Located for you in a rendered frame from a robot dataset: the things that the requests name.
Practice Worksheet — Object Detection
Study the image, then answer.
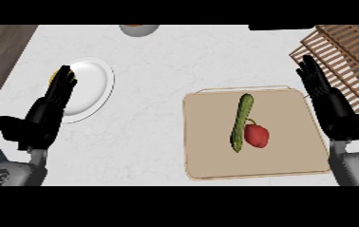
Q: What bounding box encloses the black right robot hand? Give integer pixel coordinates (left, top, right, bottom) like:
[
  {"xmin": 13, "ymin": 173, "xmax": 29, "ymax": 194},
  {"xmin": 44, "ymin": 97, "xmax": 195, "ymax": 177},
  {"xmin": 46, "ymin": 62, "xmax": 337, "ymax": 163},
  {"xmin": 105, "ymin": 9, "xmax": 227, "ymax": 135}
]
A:
[{"xmin": 294, "ymin": 54, "xmax": 359, "ymax": 142}]

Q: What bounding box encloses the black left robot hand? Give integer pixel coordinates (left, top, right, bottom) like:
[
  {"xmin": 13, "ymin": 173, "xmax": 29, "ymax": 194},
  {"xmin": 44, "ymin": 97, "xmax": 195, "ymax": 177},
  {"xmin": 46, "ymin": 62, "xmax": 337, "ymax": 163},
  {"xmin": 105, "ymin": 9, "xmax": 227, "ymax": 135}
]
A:
[{"xmin": 0, "ymin": 65, "xmax": 78, "ymax": 152}]

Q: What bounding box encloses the wooden slatted tiered shelf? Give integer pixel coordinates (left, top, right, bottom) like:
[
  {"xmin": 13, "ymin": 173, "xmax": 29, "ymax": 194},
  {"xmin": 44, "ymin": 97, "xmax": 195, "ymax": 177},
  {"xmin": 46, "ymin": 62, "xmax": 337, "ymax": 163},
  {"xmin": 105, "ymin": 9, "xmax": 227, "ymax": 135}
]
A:
[{"xmin": 288, "ymin": 25, "xmax": 359, "ymax": 114}]

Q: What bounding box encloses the red bell pepper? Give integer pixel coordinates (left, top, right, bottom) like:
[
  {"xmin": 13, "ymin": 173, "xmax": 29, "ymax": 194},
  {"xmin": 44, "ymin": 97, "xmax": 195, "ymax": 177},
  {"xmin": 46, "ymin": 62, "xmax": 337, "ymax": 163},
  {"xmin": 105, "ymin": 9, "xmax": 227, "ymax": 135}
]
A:
[{"xmin": 242, "ymin": 118, "xmax": 270, "ymax": 149}]

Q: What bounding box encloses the grey bowl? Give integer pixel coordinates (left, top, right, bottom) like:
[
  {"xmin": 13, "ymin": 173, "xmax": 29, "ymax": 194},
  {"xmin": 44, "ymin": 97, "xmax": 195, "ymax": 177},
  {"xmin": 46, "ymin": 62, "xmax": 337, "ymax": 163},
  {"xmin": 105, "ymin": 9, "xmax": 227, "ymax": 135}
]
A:
[{"xmin": 118, "ymin": 25, "xmax": 161, "ymax": 38}]

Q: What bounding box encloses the beige wooden tray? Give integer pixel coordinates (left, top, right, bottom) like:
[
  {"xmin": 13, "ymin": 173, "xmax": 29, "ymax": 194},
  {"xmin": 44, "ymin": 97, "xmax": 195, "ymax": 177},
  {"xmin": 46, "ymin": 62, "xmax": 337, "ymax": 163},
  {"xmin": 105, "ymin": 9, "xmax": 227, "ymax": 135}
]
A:
[{"xmin": 182, "ymin": 85, "xmax": 332, "ymax": 181}]

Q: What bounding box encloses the white round plate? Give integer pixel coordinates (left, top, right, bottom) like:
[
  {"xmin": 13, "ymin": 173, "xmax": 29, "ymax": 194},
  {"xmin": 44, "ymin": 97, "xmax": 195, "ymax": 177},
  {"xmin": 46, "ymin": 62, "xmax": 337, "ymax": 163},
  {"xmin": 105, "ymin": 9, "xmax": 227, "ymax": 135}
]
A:
[{"xmin": 49, "ymin": 56, "xmax": 117, "ymax": 124}]

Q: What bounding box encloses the yellow fruit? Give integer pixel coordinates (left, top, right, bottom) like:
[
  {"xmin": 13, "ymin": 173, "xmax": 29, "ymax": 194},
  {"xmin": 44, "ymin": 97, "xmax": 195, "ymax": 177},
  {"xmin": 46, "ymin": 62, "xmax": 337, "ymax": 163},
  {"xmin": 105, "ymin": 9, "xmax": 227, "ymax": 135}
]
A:
[{"xmin": 49, "ymin": 66, "xmax": 75, "ymax": 86}]

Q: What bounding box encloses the long green squash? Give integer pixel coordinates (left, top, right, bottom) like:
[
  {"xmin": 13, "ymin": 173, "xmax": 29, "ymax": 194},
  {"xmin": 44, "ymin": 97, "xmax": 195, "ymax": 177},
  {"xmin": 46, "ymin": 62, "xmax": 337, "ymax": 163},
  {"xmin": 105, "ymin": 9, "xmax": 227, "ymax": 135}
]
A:
[{"xmin": 230, "ymin": 93, "xmax": 256, "ymax": 154}]

